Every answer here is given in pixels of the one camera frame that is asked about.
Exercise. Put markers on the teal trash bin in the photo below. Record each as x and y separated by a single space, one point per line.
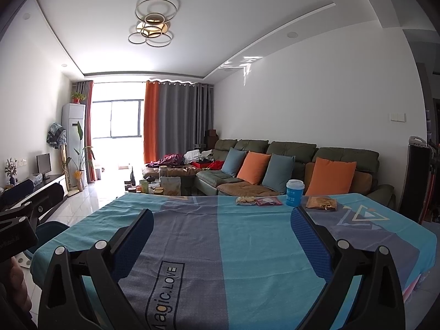
45 232

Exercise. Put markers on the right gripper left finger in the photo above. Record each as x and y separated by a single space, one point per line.
64 303

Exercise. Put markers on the orange grey curtain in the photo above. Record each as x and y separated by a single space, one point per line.
176 117

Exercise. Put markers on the orange cushion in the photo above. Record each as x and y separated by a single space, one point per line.
254 167
331 177

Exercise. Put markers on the left hand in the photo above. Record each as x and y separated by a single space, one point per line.
17 284

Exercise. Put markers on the blue grey tablecloth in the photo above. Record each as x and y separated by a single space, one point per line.
212 264

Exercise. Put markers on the tall potted plant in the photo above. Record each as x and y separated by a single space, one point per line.
79 155

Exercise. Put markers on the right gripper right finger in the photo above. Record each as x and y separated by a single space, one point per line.
378 303

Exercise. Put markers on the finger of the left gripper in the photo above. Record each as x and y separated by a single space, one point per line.
35 205
13 195

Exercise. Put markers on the small black monitor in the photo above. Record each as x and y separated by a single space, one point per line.
43 164

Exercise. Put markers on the cracker packet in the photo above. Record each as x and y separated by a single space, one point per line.
258 201

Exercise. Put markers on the ring ceiling lamp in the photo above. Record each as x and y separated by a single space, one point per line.
153 23

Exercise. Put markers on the orange cushion far right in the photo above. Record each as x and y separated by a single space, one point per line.
331 177

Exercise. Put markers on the white tv cabinet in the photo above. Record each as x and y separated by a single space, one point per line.
52 179

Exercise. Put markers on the orange cushion left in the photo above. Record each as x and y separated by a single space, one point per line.
254 167

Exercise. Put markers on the white standing air conditioner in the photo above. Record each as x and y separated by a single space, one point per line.
72 116

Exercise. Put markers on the white bathroom scale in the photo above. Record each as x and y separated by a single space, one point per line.
23 260

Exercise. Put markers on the brown snack packet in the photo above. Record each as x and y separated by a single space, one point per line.
322 203

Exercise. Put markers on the blue lidded cup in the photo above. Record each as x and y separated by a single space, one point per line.
294 192

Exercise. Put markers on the blue cushion left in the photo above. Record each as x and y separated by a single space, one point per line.
233 162

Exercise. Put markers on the glass coffee table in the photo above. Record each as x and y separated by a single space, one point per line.
176 181

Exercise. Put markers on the blue cushion right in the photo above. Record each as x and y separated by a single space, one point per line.
278 173

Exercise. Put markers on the blue cushion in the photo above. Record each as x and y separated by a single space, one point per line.
278 173
233 162

